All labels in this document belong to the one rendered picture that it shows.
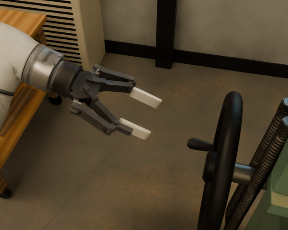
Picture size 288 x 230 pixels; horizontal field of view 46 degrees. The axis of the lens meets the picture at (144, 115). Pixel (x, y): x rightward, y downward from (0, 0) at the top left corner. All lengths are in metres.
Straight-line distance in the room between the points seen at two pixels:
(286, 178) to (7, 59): 0.54
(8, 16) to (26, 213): 0.84
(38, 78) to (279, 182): 0.48
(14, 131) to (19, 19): 0.48
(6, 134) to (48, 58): 0.91
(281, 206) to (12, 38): 0.57
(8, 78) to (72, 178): 0.93
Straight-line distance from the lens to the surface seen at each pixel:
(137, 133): 0.71
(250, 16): 1.90
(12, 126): 1.61
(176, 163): 1.61
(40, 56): 0.72
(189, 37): 1.99
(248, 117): 1.85
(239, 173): 0.63
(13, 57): 0.72
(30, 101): 1.69
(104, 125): 0.68
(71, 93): 0.72
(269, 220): 0.98
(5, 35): 0.74
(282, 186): 0.56
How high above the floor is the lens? 1.35
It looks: 49 degrees down
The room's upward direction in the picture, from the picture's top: straight up
